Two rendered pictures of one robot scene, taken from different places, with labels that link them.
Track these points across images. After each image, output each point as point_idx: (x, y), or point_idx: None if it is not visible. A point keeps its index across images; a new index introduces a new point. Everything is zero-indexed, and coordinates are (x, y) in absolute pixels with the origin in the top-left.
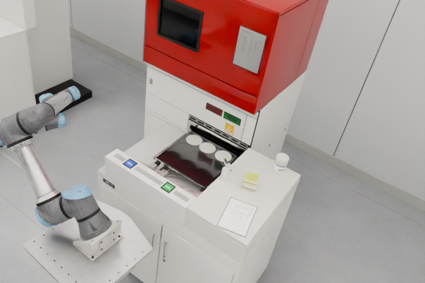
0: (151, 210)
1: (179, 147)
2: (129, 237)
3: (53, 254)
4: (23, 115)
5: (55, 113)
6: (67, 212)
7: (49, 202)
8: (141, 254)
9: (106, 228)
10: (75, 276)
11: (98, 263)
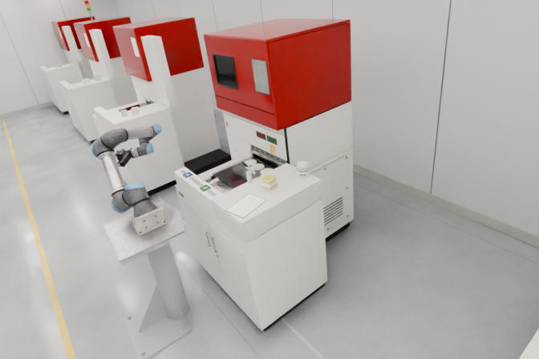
0: (200, 209)
1: (236, 167)
2: (172, 223)
3: (118, 231)
4: (103, 135)
5: (128, 135)
6: (125, 199)
7: (117, 193)
8: (174, 233)
9: (148, 211)
10: (123, 243)
11: (143, 236)
